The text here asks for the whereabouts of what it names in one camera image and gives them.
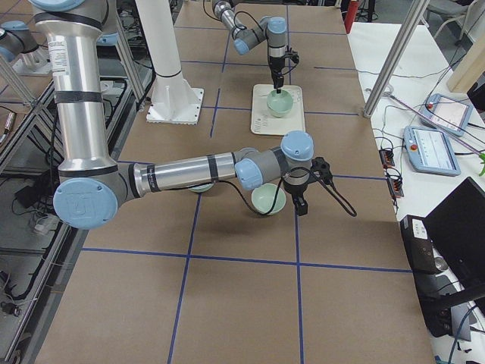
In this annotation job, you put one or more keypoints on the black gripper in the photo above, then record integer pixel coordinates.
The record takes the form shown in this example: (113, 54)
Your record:
(275, 66)
(295, 188)

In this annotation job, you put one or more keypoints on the green bowl carried to tray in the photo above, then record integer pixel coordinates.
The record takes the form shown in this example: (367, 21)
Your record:
(279, 101)

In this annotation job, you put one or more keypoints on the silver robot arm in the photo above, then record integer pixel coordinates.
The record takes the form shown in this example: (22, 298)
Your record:
(92, 184)
(272, 30)

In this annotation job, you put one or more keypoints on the green bowl on tray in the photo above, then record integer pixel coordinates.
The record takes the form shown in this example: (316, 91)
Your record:
(279, 113)

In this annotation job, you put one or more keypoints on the cream bear tray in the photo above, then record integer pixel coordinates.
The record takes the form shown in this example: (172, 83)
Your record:
(264, 123)

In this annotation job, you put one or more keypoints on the orange connector block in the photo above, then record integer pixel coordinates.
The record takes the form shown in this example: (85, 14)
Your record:
(395, 187)
(387, 158)

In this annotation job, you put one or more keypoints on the green bowl with ice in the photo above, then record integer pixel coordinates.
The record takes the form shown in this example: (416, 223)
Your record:
(202, 188)

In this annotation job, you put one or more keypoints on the red cylinder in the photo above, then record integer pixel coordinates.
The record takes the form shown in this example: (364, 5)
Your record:
(350, 15)

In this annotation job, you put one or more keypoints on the black box device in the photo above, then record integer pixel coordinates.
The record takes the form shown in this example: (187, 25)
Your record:
(430, 282)

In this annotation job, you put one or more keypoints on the near teach pendant tablet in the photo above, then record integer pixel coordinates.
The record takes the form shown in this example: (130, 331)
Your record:
(430, 151)

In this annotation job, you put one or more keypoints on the teach pendant tablet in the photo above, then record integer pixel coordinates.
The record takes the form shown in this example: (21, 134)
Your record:
(430, 151)
(447, 112)

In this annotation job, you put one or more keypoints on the black laptop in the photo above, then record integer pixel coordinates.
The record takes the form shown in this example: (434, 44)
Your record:
(456, 227)

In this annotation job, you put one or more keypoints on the far teach pendant tablet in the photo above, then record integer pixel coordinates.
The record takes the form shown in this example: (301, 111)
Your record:
(447, 112)

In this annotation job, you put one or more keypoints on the reacher grabber stick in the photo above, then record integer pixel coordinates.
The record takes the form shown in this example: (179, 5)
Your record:
(429, 124)

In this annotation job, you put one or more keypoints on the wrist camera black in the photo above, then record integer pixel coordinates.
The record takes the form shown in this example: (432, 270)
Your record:
(292, 55)
(321, 169)

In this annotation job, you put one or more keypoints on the white pedestal column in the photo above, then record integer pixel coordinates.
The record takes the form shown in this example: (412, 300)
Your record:
(173, 100)

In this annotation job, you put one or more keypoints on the aluminium frame post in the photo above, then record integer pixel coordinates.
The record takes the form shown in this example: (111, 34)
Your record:
(398, 47)

